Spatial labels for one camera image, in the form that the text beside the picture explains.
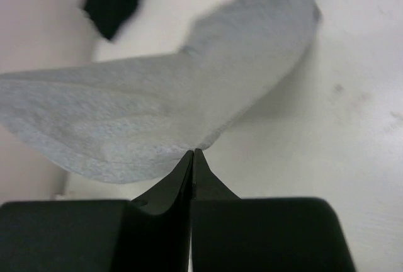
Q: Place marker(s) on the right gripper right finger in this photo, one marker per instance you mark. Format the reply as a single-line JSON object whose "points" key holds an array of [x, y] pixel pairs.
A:
{"points": [[229, 233]]}

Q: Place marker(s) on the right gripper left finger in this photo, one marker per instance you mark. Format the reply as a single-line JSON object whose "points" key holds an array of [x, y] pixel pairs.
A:
{"points": [[148, 233]]}

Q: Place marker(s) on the grey tank top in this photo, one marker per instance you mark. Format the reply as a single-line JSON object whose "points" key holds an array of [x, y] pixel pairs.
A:
{"points": [[128, 120]]}

